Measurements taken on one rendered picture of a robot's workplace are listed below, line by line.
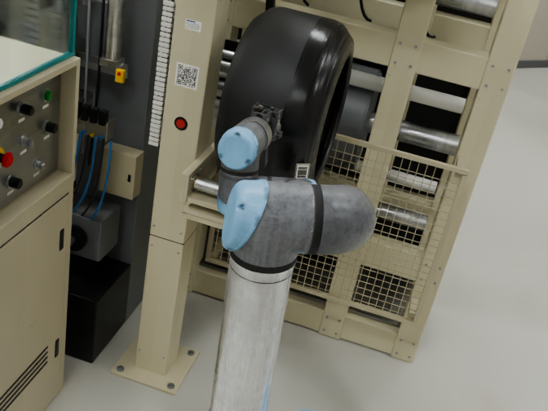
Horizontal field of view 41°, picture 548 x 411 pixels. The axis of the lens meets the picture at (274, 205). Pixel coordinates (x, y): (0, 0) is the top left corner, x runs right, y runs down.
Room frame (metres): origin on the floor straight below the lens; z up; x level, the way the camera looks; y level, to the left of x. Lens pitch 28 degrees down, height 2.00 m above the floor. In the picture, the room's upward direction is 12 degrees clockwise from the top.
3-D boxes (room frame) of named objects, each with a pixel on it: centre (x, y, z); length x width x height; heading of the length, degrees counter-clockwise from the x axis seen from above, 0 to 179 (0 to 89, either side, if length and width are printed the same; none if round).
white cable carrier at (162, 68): (2.19, 0.42, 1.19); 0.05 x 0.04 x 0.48; 170
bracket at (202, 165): (2.21, 0.25, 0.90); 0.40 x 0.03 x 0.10; 170
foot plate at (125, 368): (2.21, 0.33, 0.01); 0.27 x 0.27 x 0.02; 80
